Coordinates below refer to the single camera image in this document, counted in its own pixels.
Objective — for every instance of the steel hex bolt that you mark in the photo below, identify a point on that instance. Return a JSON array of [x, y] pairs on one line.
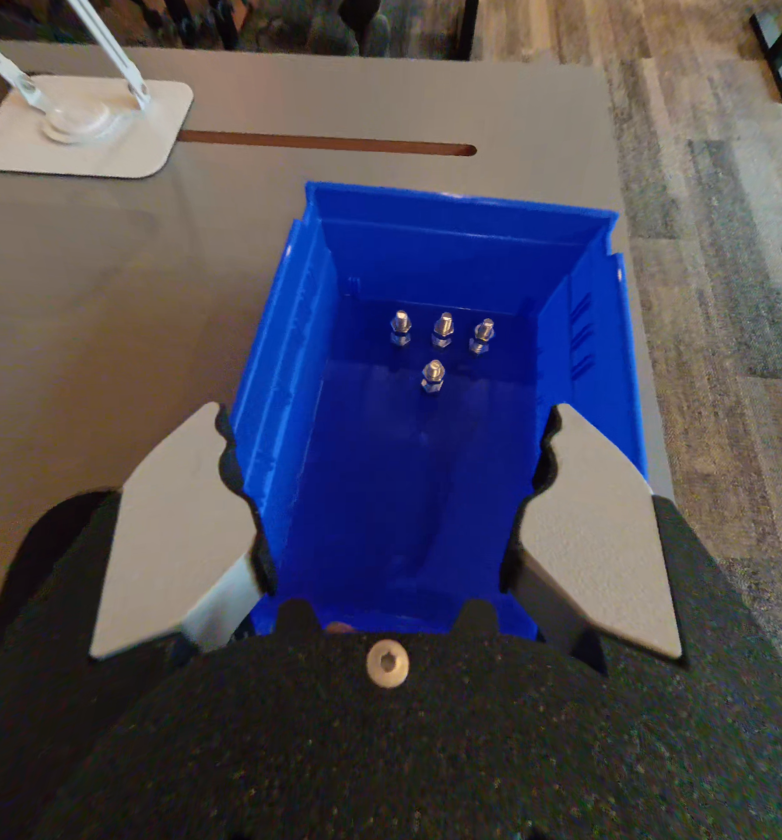
[[484, 326], [400, 319], [443, 321], [435, 368]]

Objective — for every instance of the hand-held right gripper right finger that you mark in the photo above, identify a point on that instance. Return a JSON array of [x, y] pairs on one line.
[[601, 538]]

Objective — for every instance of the blue plastic bin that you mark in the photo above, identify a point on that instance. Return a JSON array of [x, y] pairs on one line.
[[391, 492]]

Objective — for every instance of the white desk stand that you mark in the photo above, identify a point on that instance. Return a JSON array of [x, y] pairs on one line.
[[135, 131]]

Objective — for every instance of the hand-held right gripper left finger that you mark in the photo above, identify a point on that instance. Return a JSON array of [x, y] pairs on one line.
[[167, 525]]

